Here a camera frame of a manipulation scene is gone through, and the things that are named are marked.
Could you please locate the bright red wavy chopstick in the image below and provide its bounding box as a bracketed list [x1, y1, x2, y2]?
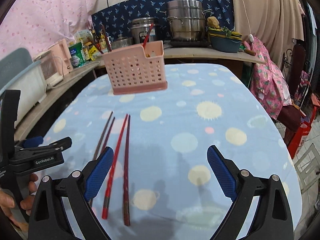
[101, 114, 129, 220]

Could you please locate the dark maroon long chopstick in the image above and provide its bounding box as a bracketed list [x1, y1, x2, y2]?
[123, 115, 131, 226]

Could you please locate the maroon wavy chopstick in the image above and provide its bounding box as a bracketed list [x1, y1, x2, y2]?
[88, 116, 116, 208]

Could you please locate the brown chopstick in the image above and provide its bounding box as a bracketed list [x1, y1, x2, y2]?
[93, 111, 113, 160]

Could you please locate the dark red chopstick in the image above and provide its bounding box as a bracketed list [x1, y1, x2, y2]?
[101, 24, 112, 52]
[88, 38, 103, 54]

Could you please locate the left hand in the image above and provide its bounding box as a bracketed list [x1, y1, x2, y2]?
[1, 173, 39, 233]

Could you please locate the white dish rack box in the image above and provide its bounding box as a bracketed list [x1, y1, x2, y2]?
[0, 48, 47, 127]

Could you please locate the red plastic stool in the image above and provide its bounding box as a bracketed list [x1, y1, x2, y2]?
[287, 93, 319, 159]

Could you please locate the blue dotted tablecloth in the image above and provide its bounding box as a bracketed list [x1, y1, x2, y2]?
[44, 64, 302, 239]

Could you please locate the pink electric kettle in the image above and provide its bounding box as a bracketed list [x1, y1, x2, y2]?
[48, 38, 73, 76]

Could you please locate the pink perforated utensil basket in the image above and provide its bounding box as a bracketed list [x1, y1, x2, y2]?
[102, 41, 168, 95]

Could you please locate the pink dotted cloth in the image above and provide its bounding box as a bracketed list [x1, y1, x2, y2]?
[1, 0, 97, 57]

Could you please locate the pink pineapple apron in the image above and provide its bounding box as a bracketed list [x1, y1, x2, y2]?
[244, 37, 291, 120]

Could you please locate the navy floral cloth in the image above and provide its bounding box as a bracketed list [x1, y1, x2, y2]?
[92, 0, 234, 40]

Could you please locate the steel rice cooker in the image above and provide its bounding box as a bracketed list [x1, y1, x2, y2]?
[130, 17, 161, 44]

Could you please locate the black induction cooktop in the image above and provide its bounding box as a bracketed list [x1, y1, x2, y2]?
[170, 40, 210, 48]

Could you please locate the stacked steel steamer pot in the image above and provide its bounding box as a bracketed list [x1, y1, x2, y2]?
[167, 0, 212, 42]

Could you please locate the beige curtain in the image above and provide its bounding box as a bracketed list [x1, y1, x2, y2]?
[233, 0, 304, 66]

